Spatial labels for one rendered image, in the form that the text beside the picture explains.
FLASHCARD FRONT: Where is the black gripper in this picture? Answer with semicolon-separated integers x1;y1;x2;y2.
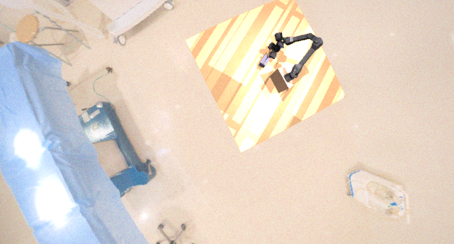
269;46;280;59

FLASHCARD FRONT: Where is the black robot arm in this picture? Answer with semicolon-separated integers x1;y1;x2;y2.
268;32;323;82

